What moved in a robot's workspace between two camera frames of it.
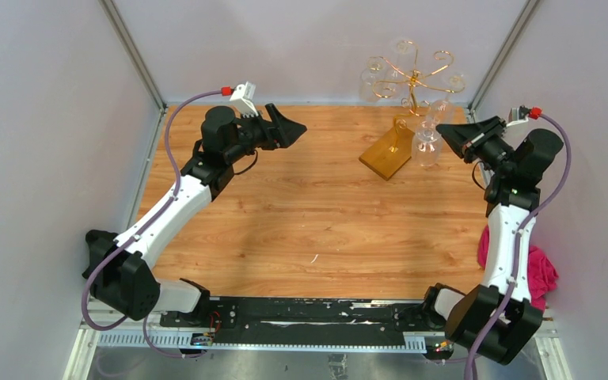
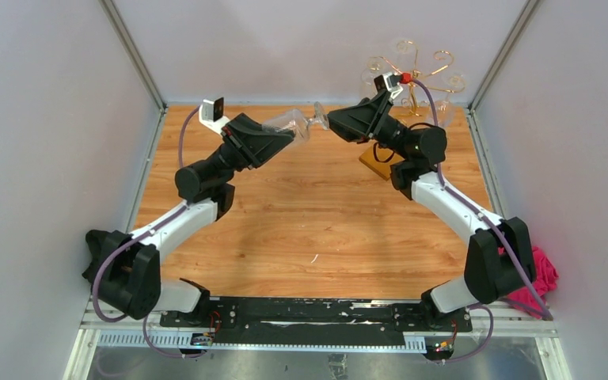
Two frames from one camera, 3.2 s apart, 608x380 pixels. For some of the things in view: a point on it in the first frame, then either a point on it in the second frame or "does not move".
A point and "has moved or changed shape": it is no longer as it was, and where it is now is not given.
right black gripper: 467,139 → 362,122
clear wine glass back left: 374,81 does not move
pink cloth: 543,275 does not move
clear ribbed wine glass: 427,142 has moved or changed shape
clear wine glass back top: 402,47 does not move
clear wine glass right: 445,112 does not move
